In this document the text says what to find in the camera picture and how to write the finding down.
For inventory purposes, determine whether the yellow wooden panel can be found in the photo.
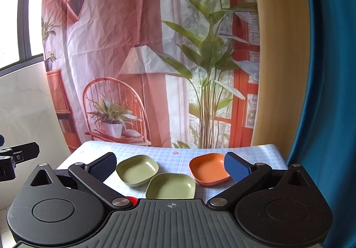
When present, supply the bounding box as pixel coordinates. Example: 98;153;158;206
252;0;310;158

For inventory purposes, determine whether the green square plate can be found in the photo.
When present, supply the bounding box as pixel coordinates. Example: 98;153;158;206
116;154;159;187
146;173;196;200

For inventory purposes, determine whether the teal blue curtain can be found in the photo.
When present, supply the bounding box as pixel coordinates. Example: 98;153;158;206
288;0;355;247

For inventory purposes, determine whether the red round bowl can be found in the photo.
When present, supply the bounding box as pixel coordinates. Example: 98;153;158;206
126;196;138;206

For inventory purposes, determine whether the printed room backdrop cloth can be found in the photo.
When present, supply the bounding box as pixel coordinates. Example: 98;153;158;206
42;0;260;151

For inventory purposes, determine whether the dark window frame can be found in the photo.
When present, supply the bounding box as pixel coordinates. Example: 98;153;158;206
1;0;44;77

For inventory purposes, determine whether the blue plaid tablecloth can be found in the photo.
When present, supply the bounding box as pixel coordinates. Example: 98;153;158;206
57;141;287;202

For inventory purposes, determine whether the orange square plate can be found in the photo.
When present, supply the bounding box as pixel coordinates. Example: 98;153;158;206
189;153;230;187

